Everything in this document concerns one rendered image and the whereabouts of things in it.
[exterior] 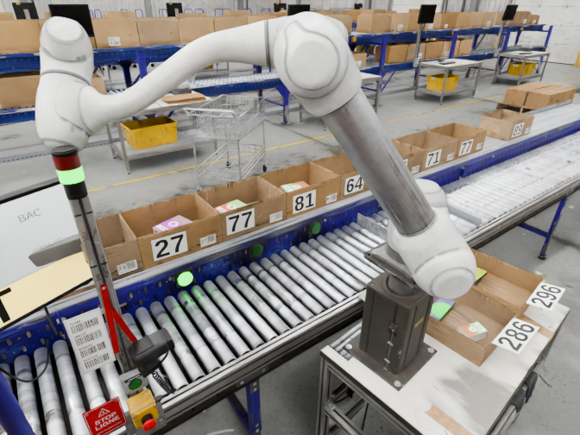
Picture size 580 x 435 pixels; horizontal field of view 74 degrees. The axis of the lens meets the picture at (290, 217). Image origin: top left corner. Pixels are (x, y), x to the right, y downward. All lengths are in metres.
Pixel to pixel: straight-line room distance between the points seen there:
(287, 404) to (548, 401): 1.45
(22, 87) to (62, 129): 4.88
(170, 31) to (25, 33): 1.80
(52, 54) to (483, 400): 1.61
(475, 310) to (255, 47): 1.45
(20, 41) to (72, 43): 5.03
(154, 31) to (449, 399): 5.81
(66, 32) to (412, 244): 0.91
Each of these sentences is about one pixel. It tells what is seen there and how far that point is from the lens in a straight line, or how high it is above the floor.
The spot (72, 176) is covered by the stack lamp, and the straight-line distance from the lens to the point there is 0.95.
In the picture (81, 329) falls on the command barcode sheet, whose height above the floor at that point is 1.20.
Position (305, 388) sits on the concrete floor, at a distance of 2.41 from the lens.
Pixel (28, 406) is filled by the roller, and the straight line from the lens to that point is 1.68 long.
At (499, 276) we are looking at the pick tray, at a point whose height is 0.76.
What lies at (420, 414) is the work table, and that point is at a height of 0.75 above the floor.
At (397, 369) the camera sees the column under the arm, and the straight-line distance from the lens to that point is 1.53.
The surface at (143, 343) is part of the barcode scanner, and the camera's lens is 1.22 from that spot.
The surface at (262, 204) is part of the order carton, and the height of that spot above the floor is 1.02.
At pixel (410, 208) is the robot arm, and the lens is 0.93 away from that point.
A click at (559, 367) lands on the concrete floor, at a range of 3.00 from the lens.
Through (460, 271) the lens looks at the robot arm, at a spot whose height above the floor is 1.39.
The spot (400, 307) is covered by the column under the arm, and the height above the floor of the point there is 1.07.
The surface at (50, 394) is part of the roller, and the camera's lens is 1.68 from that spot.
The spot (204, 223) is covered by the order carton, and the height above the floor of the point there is 1.03.
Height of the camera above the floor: 1.94
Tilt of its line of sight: 29 degrees down
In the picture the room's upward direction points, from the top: straight up
